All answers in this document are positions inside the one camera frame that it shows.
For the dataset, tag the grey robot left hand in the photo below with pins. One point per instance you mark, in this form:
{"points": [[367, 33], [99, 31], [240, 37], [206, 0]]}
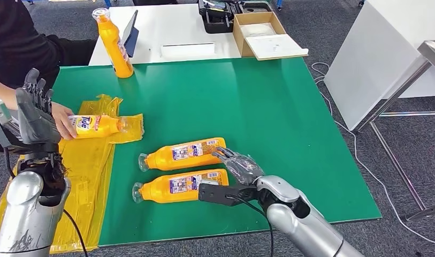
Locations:
{"points": [[36, 120]]}

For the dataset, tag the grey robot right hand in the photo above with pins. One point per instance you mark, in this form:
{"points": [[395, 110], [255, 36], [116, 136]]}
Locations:
{"points": [[243, 168]]}

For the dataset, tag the person's right hand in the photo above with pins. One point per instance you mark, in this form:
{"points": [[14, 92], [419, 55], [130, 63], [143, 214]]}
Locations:
{"points": [[63, 119]]}

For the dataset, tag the orange detergent bottle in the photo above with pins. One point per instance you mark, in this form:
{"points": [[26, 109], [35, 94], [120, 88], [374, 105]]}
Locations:
{"points": [[160, 162], [157, 194], [100, 129], [112, 46]]}

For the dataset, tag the person's right forearm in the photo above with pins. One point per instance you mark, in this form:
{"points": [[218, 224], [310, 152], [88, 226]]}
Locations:
{"points": [[2, 94]]}

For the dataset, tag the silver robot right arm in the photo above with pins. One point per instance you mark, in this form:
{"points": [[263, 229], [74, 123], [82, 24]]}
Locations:
{"points": [[302, 227]]}

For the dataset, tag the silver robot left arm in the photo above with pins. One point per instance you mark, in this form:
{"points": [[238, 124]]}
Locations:
{"points": [[29, 220]]}

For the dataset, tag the yellow plastic sheet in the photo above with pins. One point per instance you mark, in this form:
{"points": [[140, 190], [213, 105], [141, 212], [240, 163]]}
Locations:
{"points": [[86, 184]]}

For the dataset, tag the person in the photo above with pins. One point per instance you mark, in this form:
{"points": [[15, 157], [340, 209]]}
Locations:
{"points": [[18, 39]]}

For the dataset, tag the tablet in blue case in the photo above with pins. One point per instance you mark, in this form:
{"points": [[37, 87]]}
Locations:
{"points": [[132, 42]]}

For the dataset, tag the white box lid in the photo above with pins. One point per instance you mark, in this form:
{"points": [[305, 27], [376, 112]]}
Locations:
{"points": [[275, 47]]}

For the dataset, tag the white flat box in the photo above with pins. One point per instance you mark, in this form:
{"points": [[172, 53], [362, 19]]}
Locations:
{"points": [[187, 50]]}

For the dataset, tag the cardboard box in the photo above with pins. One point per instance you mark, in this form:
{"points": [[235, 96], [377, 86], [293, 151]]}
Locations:
{"points": [[238, 35]]}

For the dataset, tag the white foam pad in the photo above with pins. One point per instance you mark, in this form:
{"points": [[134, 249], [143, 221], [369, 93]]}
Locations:
{"points": [[258, 29]]}

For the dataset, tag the white table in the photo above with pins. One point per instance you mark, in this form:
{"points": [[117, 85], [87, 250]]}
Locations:
{"points": [[174, 25]]}

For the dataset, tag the black tool case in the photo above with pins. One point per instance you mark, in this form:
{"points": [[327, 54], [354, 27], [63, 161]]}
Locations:
{"points": [[217, 20]]}

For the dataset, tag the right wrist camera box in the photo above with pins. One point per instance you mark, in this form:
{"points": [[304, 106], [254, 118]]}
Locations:
{"points": [[217, 193]]}

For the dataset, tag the blue frame leg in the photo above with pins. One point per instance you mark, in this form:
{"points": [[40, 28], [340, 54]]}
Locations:
{"points": [[108, 2], [280, 3]]}

